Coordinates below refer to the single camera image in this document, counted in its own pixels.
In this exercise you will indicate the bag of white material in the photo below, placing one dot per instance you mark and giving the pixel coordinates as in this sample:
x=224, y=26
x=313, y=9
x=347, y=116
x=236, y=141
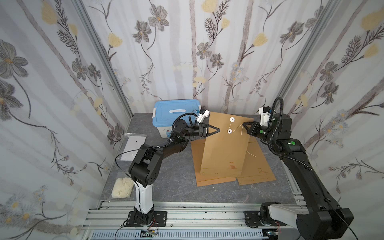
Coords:
x=123, y=188

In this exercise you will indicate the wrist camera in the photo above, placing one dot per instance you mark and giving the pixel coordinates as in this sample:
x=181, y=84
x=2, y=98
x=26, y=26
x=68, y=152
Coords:
x=265, y=115
x=203, y=113

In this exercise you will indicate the kraft file bag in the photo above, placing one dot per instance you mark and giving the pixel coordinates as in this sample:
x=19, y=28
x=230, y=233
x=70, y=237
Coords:
x=197, y=152
x=224, y=153
x=255, y=168

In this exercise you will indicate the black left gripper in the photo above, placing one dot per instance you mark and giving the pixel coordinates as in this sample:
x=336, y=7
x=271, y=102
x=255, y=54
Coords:
x=203, y=129

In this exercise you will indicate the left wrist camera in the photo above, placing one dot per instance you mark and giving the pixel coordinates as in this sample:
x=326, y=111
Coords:
x=203, y=113

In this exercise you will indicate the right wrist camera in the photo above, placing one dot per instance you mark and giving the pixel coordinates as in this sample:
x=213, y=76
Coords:
x=265, y=115

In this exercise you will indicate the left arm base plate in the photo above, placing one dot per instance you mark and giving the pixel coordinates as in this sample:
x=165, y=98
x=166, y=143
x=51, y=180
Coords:
x=152, y=219

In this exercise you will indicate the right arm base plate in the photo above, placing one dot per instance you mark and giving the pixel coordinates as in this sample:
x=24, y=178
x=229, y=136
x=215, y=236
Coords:
x=254, y=219

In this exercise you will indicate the blue lid storage box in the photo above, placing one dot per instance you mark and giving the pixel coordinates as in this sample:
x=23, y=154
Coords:
x=165, y=113

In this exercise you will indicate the clear plastic zip bag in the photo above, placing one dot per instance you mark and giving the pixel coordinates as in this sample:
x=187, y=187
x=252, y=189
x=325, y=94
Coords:
x=130, y=145

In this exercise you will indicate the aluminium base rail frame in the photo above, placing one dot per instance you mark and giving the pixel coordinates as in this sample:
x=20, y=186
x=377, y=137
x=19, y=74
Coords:
x=184, y=216

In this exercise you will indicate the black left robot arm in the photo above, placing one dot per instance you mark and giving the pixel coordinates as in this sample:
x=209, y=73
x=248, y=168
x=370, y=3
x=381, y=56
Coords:
x=147, y=162

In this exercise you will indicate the white slotted cable duct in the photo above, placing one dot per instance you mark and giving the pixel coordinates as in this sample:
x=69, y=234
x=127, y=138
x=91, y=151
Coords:
x=236, y=234

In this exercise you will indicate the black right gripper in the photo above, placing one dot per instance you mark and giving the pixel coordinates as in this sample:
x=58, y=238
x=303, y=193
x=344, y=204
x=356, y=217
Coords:
x=256, y=129

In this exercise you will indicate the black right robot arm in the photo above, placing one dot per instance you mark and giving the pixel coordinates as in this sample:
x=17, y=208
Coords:
x=324, y=218

